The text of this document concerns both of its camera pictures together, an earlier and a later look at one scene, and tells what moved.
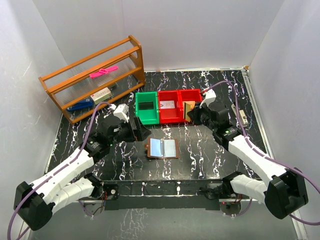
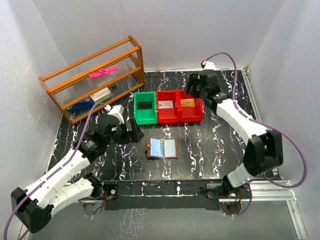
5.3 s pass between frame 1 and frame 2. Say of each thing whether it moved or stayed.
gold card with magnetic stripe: moved
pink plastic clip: stayed
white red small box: stayed
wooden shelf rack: stayed
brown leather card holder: stayed
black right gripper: moved
